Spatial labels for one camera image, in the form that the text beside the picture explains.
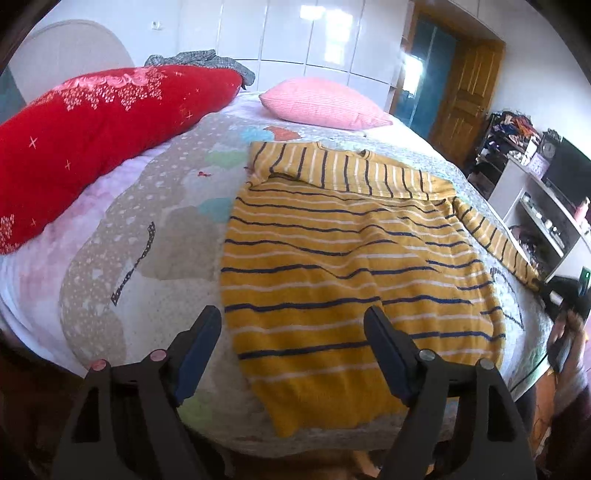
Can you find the white arched headboard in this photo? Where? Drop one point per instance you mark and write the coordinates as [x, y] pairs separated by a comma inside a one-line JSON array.
[[69, 50]]

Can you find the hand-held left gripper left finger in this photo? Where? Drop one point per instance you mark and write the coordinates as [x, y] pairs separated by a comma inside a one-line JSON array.
[[198, 355]]

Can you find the red floral quilt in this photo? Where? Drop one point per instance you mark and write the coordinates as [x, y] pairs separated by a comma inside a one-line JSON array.
[[92, 129]]

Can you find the yellow striped sweater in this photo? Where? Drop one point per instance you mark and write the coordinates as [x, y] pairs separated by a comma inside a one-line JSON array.
[[323, 277]]

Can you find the pink pillow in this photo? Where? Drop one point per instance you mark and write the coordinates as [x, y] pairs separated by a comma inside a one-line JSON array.
[[323, 104]]

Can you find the white glossy wardrobe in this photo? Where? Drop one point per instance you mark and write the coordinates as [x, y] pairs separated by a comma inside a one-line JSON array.
[[323, 41]]

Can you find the brown wooden door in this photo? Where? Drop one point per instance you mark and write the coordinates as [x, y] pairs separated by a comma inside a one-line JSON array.
[[466, 101]]

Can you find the white shelf unit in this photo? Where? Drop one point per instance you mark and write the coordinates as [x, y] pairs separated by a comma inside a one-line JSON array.
[[508, 184]]

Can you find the grey knitted garment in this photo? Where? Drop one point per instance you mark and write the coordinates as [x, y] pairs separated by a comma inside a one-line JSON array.
[[198, 59]]

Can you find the black television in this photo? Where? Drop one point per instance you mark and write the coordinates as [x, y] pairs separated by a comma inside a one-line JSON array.
[[570, 170]]

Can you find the small round clock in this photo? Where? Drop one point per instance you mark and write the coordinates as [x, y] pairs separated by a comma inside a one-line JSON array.
[[548, 148]]

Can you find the person's right hand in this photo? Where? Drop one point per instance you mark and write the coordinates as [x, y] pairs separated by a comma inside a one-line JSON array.
[[565, 330]]

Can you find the teal glass door panel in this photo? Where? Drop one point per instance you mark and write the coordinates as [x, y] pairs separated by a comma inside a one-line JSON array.
[[429, 78]]

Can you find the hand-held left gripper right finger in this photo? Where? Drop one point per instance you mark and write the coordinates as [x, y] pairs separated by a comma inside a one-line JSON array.
[[388, 355]]

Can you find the pink bottle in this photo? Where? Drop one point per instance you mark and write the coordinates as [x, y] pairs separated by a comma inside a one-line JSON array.
[[581, 211]]

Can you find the patterned bedspread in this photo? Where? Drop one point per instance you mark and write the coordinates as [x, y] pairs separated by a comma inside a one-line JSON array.
[[161, 230]]

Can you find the pile of clothes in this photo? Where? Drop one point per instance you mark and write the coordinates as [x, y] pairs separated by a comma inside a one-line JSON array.
[[508, 131]]

